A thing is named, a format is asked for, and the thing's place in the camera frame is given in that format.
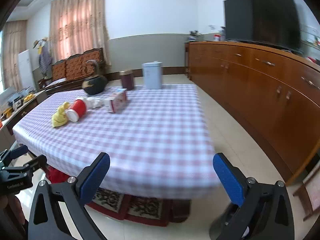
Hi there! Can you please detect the coat rack with clothes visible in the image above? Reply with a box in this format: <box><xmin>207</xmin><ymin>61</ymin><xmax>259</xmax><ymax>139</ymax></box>
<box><xmin>33</xmin><ymin>37</ymin><xmax>52</xmax><ymax>79</ymax></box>

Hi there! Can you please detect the black cast iron teapot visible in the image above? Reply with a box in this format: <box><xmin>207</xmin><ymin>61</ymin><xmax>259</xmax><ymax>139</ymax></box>
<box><xmin>82</xmin><ymin>60</ymin><xmax>108</xmax><ymax>95</ymax></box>

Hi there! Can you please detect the black trash bucket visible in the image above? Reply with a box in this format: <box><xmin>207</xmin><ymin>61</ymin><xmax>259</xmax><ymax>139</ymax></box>
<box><xmin>209</xmin><ymin>202</ymin><xmax>254</xmax><ymax>239</ymax></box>

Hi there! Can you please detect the checkered tablecloth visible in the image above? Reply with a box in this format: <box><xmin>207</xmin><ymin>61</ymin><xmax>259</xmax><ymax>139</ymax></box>
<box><xmin>13</xmin><ymin>84</ymin><xmax>220</xmax><ymax>199</ymax></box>

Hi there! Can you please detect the pink patterned curtain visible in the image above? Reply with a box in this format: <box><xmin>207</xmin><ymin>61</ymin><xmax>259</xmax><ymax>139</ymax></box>
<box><xmin>49</xmin><ymin>0</ymin><xmax>111</xmax><ymax>66</ymax></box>

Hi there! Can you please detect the red white paper cup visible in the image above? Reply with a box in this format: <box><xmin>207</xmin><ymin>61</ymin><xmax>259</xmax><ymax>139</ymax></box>
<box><xmin>66</xmin><ymin>98</ymin><xmax>87</xmax><ymax>122</ymax></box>

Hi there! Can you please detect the dark red tea canister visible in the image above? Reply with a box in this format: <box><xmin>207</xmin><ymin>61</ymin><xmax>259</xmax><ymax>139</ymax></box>
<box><xmin>119</xmin><ymin>70</ymin><xmax>135</xmax><ymax>90</ymax></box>

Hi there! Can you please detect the carved wooden side stand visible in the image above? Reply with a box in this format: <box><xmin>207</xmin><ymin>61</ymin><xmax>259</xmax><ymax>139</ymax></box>
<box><xmin>293</xmin><ymin>162</ymin><xmax>320</xmax><ymax>221</ymax></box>

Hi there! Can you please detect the white refrigerator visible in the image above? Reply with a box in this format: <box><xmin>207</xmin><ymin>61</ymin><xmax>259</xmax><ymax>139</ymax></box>
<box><xmin>17</xmin><ymin>50</ymin><xmax>35</xmax><ymax>88</ymax></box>

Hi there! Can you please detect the wooden sideboard cabinet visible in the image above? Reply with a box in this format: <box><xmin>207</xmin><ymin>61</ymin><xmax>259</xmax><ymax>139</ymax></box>
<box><xmin>188</xmin><ymin>41</ymin><xmax>319</xmax><ymax>184</ymax></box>

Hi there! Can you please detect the wooden bench sofa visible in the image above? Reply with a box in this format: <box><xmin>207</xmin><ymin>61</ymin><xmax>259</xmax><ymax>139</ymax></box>
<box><xmin>41</xmin><ymin>48</ymin><xmax>107</xmax><ymax>96</ymax></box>

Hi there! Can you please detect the yellow cloth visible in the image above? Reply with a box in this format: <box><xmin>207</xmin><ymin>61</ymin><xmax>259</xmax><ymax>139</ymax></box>
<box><xmin>52</xmin><ymin>102</ymin><xmax>70</xmax><ymax>128</ymax></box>

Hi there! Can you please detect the white tissue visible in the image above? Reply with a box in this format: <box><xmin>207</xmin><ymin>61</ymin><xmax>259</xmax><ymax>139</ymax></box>
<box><xmin>83</xmin><ymin>97</ymin><xmax>104</xmax><ymax>109</ymax></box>

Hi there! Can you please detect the person's left hand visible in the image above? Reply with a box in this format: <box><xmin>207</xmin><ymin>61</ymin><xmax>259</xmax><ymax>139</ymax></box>
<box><xmin>0</xmin><ymin>194</ymin><xmax>25</xmax><ymax>225</ymax></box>

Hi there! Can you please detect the patterned red rug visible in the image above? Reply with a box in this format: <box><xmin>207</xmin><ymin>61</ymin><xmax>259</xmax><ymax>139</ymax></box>
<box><xmin>44</xmin><ymin>167</ymin><xmax>173</xmax><ymax>228</ymax></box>

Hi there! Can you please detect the pink milk carton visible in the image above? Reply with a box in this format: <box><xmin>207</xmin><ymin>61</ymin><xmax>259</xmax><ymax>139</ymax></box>
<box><xmin>103</xmin><ymin>88</ymin><xmax>127</xmax><ymax>113</ymax></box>

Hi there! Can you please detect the black flat television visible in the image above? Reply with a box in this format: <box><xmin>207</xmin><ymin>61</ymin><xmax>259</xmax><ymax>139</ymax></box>
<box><xmin>224</xmin><ymin>0</ymin><xmax>301</xmax><ymax>53</ymax></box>

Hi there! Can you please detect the potted plant on sideboard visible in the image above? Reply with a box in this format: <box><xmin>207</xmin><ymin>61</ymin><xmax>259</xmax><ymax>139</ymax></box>
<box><xmin>188</xmin><ymin>30</ymin><xmax>203</xmax><ymax>42</ymax></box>

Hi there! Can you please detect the white rectangular tin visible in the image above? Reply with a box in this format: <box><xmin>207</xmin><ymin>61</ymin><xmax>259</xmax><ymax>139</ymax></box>
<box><xmin>142</xmin><ymin>61</ymin><xmax>162</xmax><ymax>89</ymax></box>

